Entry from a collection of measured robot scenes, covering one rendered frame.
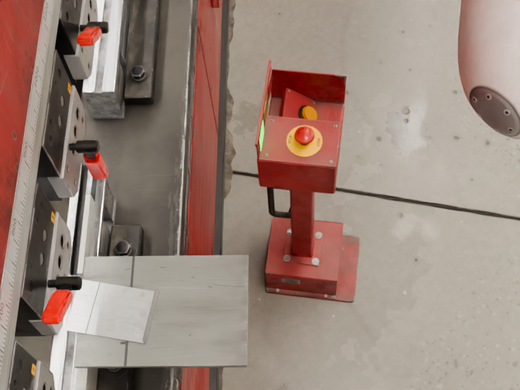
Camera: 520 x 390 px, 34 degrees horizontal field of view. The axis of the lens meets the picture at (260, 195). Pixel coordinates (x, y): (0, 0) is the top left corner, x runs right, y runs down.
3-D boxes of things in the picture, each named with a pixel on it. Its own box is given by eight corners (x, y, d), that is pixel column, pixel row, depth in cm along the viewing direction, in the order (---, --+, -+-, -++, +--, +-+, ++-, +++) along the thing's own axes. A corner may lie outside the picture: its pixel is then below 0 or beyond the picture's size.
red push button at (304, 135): (313, 152, 169) (313, 143, 166) (293, 150, 169) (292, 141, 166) (315, 135, 171) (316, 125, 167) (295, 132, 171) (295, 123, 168)
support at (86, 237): (87, 279, 138) (82, 272, 135) (81, 279, 138) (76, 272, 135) (94, 202, 144) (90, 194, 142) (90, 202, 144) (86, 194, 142)
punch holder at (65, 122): (76, 203, 121) (45, 145, 106) (18, 203, 122) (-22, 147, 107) (87, 114, 128) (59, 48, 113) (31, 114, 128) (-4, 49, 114)
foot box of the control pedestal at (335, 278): (354, 303, 235) (356, 288, 225) (265, 292, 238) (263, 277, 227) (360, 237, 244) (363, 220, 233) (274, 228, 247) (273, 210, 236)
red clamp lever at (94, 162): (111, 181, 125) (96, 148, 116) (83, 182, 125) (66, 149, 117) (111, 170, 126) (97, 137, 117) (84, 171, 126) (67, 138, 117)
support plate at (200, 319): (247, 367, 128) (246, 365, 127) (75, 368, 129) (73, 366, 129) (248, 257, 136) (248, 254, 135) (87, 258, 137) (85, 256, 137)
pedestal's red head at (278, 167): (334, 194, 177) (337, 152, 161) (258, 186, 179) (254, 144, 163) (343, 114, 186) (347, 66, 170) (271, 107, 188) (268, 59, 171)
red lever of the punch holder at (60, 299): (62, 314, 99) (81, 273, 108) (27, 314, 99) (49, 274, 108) (64, 327, 99) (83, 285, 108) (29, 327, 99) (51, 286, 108)
